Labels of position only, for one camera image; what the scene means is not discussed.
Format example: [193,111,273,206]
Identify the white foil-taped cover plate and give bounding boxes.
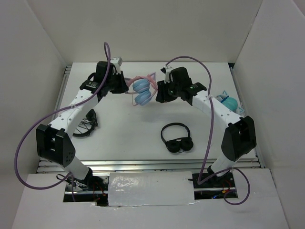
[108,171,195,207]

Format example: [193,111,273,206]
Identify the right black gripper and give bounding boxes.
[155,78,182,103]

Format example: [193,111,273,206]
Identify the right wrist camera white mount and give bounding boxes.
[161,65,173,83]

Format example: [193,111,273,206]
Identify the black headphones with wrapped cable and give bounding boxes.
[73,109,98,138]

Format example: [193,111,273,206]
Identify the aluminium rail frame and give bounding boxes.
[37,62,265,206]

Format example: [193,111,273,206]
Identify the teal cat-ear headphones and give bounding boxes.
[216,90,244,117]

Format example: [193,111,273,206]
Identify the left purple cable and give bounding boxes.
[14,42,112,202]

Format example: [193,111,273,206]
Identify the black folded headphones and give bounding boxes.
[160,122,194,153]

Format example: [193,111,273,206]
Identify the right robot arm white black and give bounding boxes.
[156,66,257,187]

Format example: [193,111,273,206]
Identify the blue pink cat-ear headphones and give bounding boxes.
[125,72,158,106]

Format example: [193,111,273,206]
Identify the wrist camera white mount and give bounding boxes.
[161,65,173,83]
[111,57,123,74]

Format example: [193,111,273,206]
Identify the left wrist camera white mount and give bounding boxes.
[111,57,123,74]

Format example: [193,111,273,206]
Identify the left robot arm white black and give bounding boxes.
[36,57,128,190]

